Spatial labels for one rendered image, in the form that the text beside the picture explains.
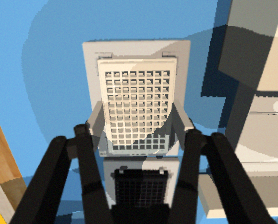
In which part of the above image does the white multi-well plate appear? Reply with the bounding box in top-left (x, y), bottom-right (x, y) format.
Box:
top-left (98, 58), bottom-right (177, 154)

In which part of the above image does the black multi-well plate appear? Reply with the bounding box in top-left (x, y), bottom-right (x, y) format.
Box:
top-left (114, 169), bottom-right (168, 207)

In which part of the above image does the blue open-top bin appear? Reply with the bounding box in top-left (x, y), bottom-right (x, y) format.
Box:
top-left (54, 218), bottom-right (85, 224)

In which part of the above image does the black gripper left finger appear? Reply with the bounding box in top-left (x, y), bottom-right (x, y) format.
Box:
top-left (9, 101), bottom-right (114, 224)

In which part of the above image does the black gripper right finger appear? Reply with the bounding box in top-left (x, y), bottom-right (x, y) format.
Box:
top-left (167, 99), bottom-right (278, 224)

